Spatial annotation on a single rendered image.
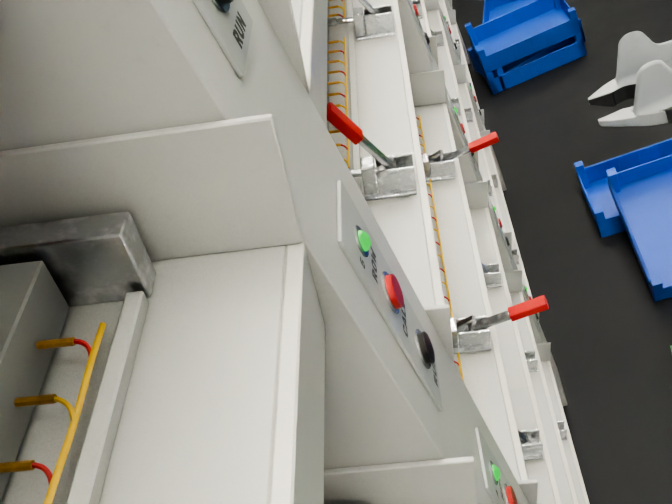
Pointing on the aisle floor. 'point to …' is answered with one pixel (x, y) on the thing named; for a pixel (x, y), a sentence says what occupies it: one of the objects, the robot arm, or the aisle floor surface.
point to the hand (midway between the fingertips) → (610, 112)
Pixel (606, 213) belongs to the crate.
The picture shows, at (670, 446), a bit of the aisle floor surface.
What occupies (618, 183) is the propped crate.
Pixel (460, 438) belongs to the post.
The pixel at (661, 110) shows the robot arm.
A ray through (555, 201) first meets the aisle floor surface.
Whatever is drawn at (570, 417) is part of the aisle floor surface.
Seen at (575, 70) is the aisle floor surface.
